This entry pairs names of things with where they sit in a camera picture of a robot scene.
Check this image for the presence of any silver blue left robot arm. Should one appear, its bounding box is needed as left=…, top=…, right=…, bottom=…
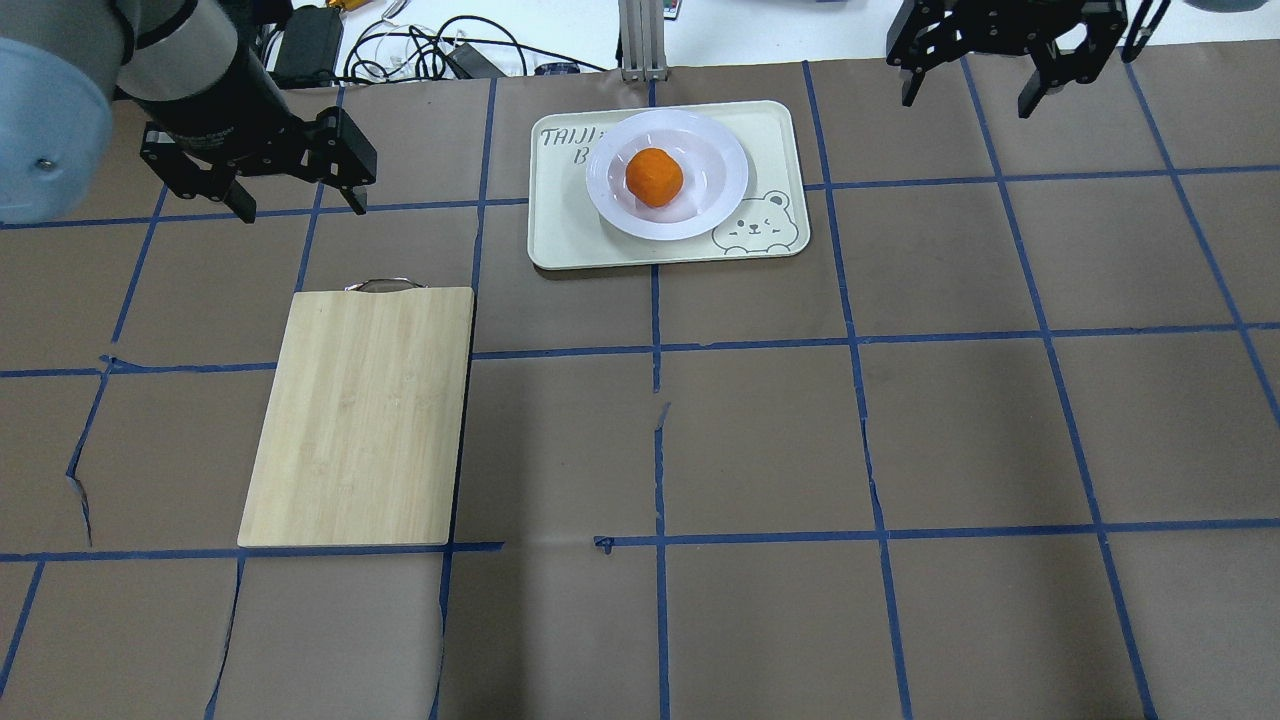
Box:
left=1, top=1, right=378, bottom=224

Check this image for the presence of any bamboo cutting board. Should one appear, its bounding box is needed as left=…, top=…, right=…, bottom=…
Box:
left=237, top=287, right=475, bottom=548

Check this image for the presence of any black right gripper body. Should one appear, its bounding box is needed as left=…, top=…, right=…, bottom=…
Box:
left=884, top=1, right=1128, bottom=76

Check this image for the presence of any pale green bear tray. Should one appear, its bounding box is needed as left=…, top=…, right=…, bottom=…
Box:
left=527, top=100, right=812, bottom=272

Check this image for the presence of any black power adapter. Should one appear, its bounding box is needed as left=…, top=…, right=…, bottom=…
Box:
left=270, top=5, right=343, bottom=90

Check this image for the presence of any orange fruit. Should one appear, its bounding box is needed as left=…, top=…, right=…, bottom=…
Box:
left=625, top=147, right=685, bottom=208

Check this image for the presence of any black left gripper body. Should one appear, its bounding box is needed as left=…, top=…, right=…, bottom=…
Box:
left=140, top=60, right=319, bottom=191

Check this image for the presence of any white ridged plate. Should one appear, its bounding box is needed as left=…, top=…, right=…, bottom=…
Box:
left=585, top=108, right=749, bottom=242

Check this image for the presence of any aluminium frame post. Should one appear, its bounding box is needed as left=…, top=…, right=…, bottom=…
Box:
left=616, top=0, right=669, bottom=82

